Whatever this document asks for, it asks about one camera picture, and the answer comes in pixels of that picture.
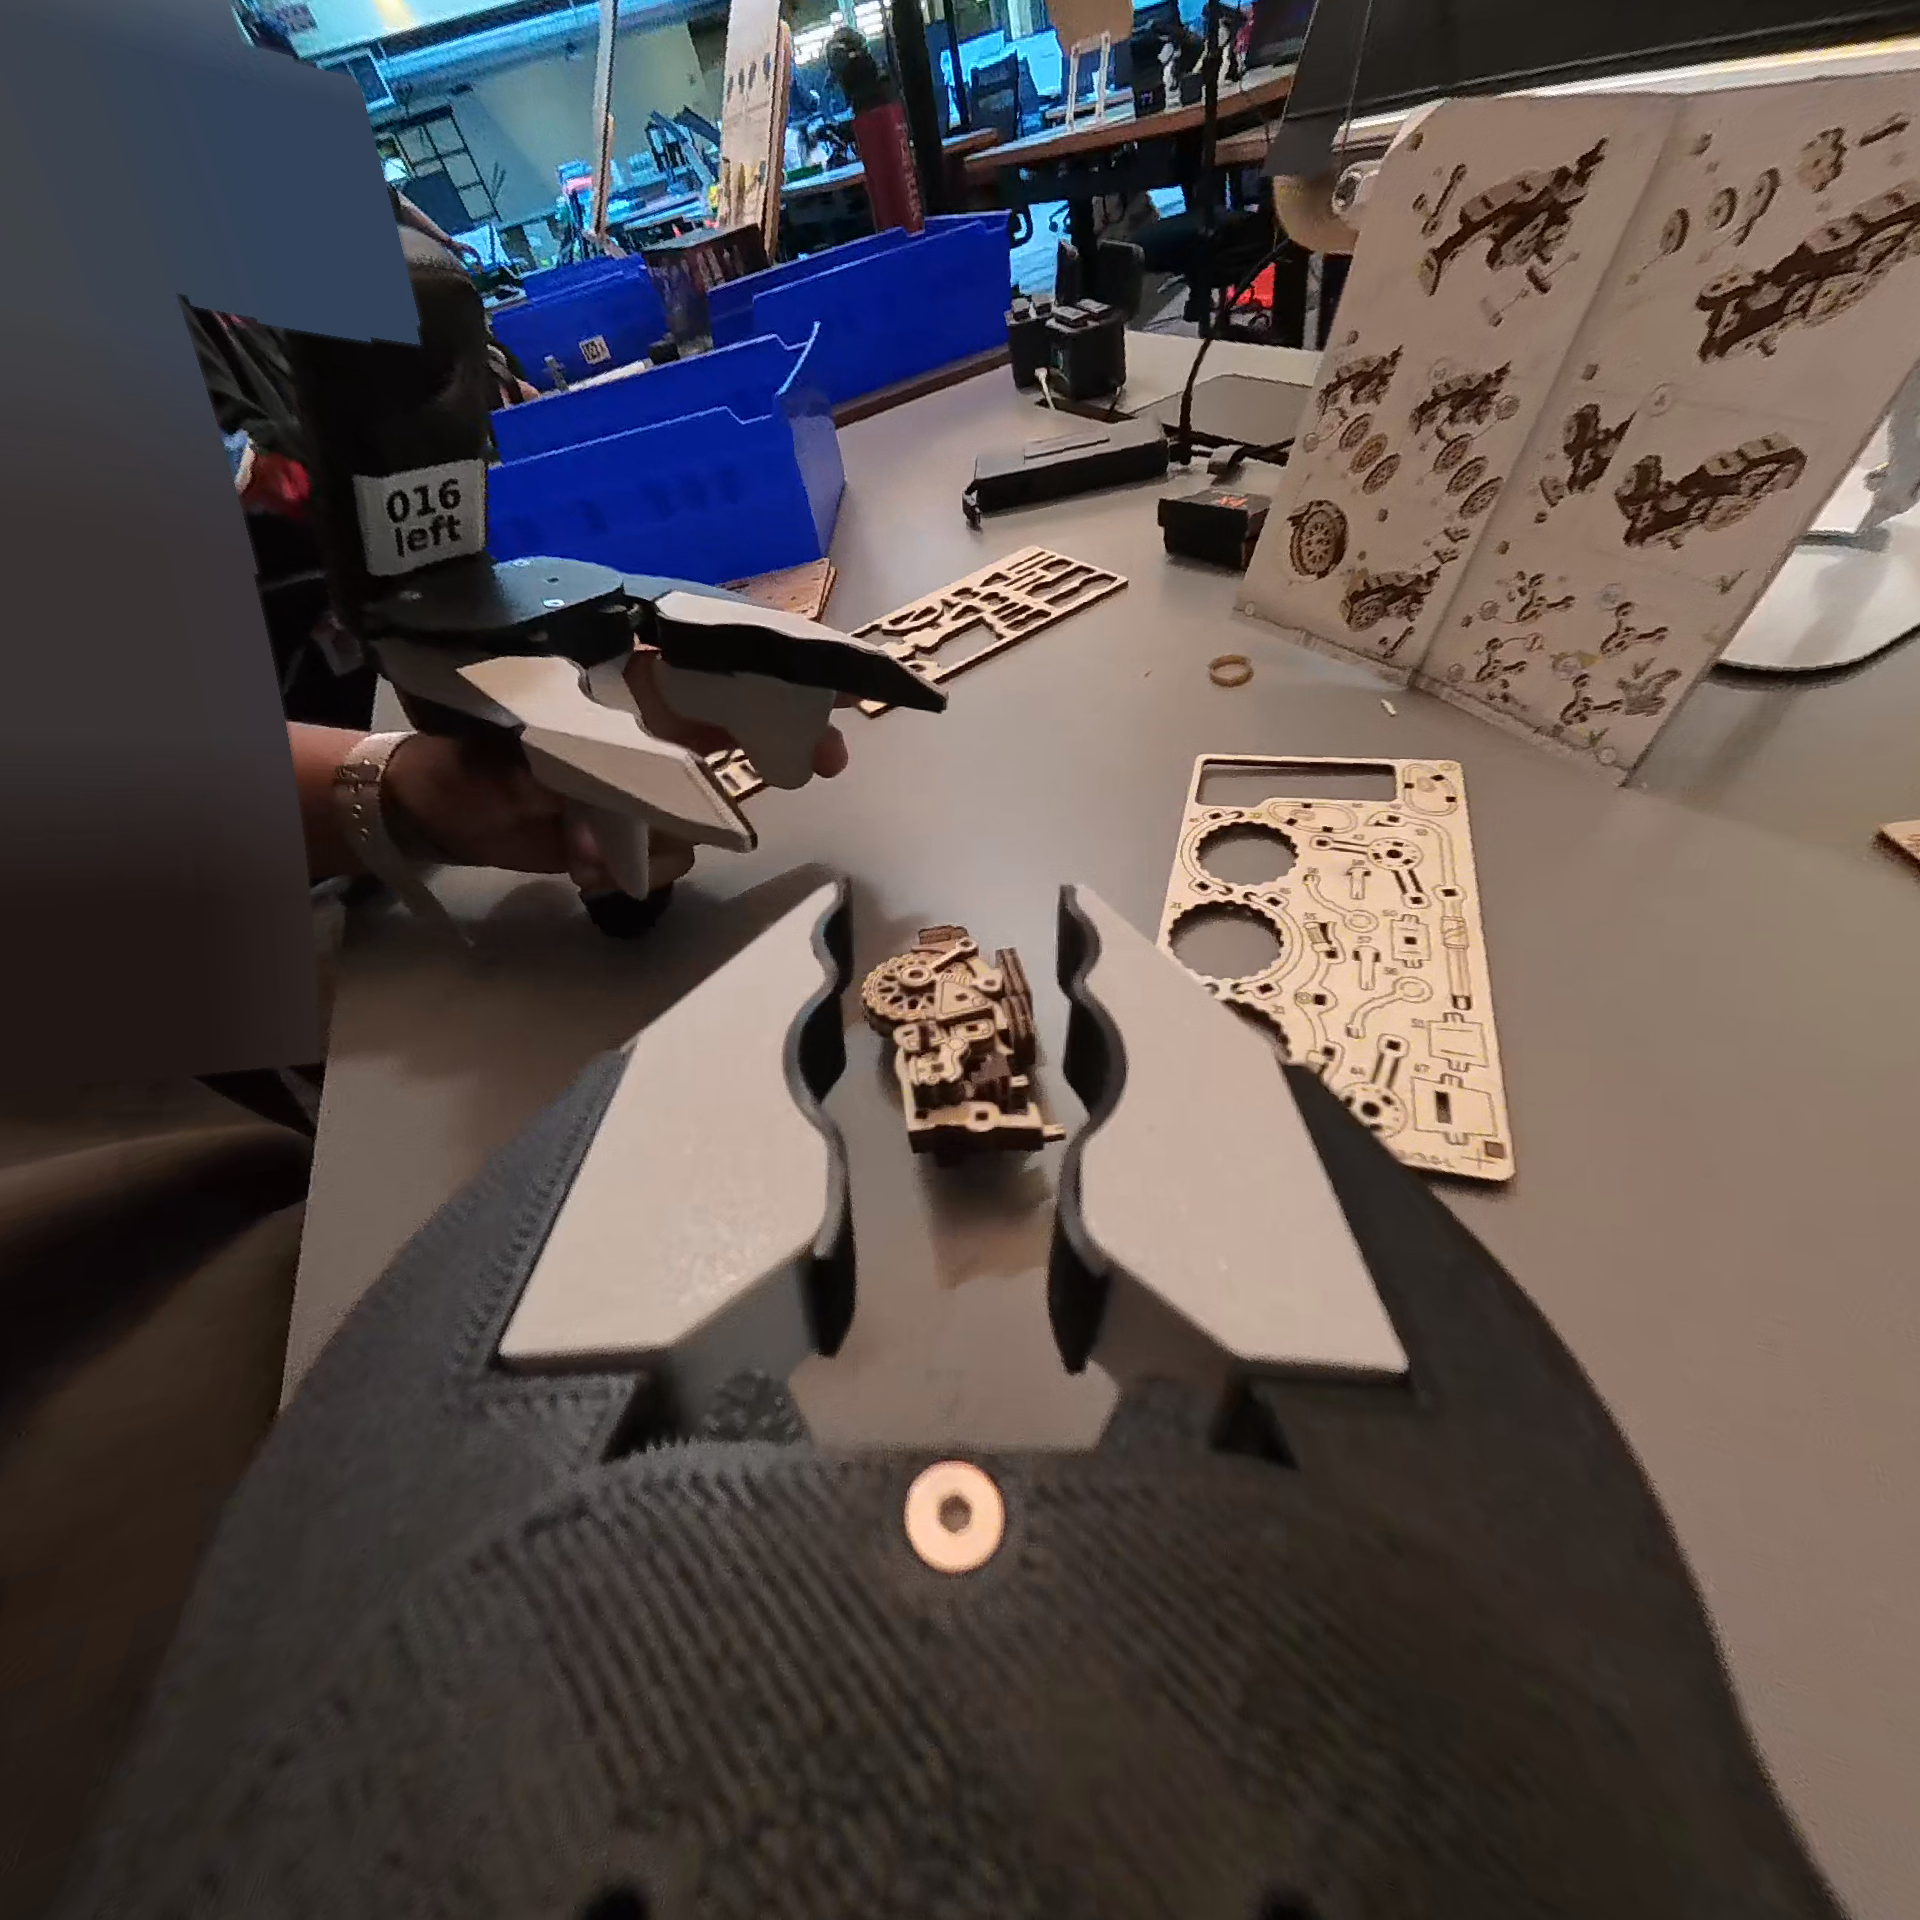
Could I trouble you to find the black battery charger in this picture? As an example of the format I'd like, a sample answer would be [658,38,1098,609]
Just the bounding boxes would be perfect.
[1008,294,1131,403]

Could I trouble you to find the grey flat box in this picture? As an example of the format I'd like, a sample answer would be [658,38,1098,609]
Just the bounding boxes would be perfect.
[1116,365,1322,459]

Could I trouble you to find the printed instruction sheet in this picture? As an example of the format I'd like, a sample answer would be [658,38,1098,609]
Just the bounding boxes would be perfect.
[1236,96,1920,790]

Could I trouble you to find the small wooden puzzle model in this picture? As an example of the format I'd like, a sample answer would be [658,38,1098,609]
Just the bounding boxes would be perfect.
[864,926,1066,1161]

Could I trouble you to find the background wooden edge desk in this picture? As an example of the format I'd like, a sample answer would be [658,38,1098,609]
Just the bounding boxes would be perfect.
[959,65,1308,212]

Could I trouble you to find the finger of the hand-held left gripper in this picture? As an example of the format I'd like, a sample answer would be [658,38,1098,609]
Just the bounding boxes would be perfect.
[448,656,754,855]
[589,651,848,792]

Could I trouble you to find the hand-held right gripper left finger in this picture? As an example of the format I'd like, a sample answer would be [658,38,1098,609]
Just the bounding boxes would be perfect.
[500,876,860,1373]

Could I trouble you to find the black cable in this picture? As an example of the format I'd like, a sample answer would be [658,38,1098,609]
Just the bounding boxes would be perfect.
[1178,0,1380,468]

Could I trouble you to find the metal bracelet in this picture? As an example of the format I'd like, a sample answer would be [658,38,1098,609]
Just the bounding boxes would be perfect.
[333,735,413,855]

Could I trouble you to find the standing wooden display board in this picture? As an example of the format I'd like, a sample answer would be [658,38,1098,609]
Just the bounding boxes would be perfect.
[717,0,790,265]

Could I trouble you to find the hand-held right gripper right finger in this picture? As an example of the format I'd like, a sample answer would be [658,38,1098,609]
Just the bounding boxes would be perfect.
[1046,884,1412,1379]

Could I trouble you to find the small black box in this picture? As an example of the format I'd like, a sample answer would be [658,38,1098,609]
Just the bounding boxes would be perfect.
[1158,482,1276,571]

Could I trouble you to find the grey desk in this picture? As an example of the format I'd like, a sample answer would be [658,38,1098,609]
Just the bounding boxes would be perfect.
[287,322,1920,1920]

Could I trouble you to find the person's left hand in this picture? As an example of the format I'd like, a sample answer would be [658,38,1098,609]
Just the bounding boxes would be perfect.
[384,659,854,907]

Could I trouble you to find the stack of wooden puzzle sheets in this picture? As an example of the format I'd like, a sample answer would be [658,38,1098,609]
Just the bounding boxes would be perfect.
[718,558,835,623]

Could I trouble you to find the emptied wooden puzzle sheet frame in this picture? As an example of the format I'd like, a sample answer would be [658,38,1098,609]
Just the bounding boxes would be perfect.
[846,545,1131,675]

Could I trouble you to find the wooden puzzle sheet round holes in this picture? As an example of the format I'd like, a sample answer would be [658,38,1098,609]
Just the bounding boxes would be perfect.
[1158,757,1513,1186]

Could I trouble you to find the red sign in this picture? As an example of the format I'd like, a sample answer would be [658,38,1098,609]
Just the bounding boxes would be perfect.
[855,103,920,233]

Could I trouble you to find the long black flat device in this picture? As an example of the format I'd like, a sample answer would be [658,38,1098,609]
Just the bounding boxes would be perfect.
[965,421,1172,526]

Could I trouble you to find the person's olive shirt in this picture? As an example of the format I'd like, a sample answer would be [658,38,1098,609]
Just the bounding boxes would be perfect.
[0,1070,325,1920]

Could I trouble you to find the long blue plastic bin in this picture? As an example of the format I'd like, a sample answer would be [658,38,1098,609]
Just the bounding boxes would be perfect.
[705,210,1015,421]

